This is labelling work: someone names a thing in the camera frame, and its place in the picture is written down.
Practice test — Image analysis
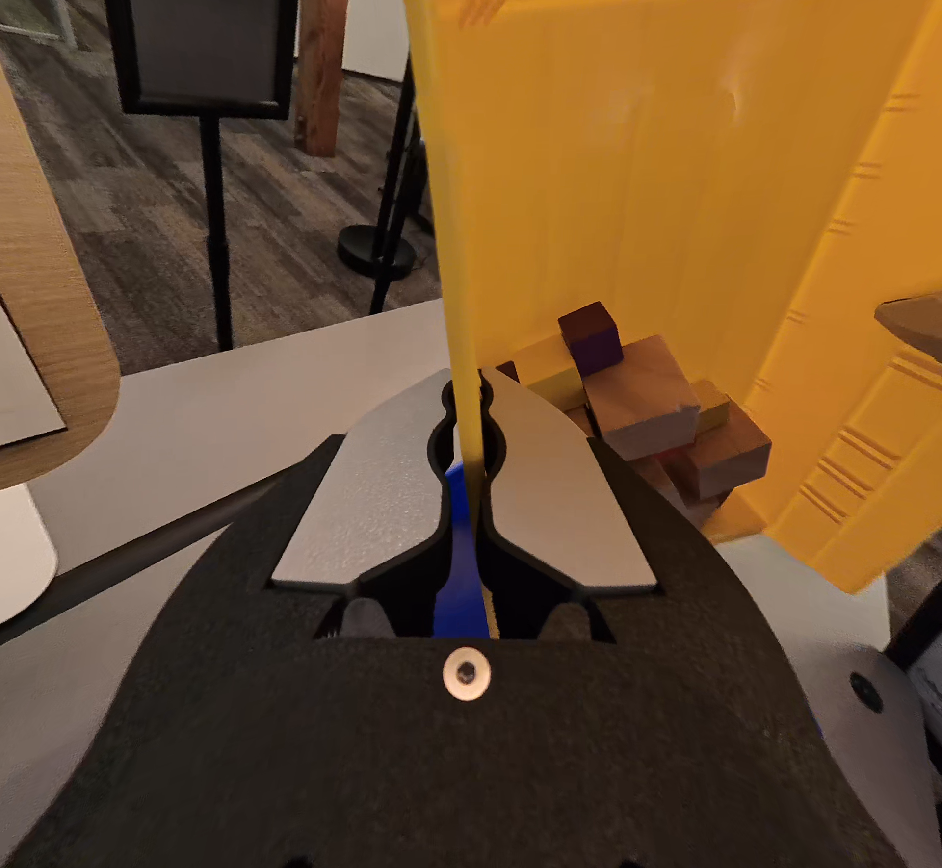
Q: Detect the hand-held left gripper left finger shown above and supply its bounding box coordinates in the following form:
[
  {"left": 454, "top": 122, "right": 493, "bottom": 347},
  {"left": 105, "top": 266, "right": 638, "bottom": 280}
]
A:
[{"left": 269, "top": 368, "right": 461, "bottom": 637}]

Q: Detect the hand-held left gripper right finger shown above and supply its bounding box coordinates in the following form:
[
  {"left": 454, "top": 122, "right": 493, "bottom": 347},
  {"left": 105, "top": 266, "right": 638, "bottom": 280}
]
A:
[{"left": 478, "top": 366, "right": 659, "bottom": 637}]

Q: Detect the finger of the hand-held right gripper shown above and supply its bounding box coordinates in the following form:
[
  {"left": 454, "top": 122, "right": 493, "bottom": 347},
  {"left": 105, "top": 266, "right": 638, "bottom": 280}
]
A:
[{"left": 874, "top": 296, "right": 942, "bottom": 361}]

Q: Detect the blue plastic box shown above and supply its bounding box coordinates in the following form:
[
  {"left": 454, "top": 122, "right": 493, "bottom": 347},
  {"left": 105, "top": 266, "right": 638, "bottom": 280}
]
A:
[{"left": 433, "top": 462, "right": 490, "bottom": 639}]

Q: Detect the pile of coloured wooden cubes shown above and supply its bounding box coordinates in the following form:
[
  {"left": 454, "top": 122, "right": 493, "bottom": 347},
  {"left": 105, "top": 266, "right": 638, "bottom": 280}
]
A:
[{"left": 495, "top": 302, "right": 772, "bottom": 527}]

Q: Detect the yellow plastic box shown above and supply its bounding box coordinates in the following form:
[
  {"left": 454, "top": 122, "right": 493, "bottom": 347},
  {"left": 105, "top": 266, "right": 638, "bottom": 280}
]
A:
[{"left": 393, "top": 0, "right": 942, "bottom": 595}]

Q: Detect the black framed floor sign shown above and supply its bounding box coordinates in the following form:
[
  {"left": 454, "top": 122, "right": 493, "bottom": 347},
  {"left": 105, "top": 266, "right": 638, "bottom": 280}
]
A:
[
  {"left": 337, "top": 51, "right": 435, "bottom": 316},
  {"left": 94, "top": 0, "right": 304, "bottom": 353}
]

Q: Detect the printed instruction sheet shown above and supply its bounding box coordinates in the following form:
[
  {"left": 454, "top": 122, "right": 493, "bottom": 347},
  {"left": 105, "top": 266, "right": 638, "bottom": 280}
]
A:
[{"left": 0, "top": 302, "right": 69, "bottom": 448}]

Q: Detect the wooden beam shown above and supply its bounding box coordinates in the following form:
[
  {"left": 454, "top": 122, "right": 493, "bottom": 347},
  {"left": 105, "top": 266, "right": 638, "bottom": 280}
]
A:
[{"left": 294, "top": 0, "right": 358, "bottom": 158}]

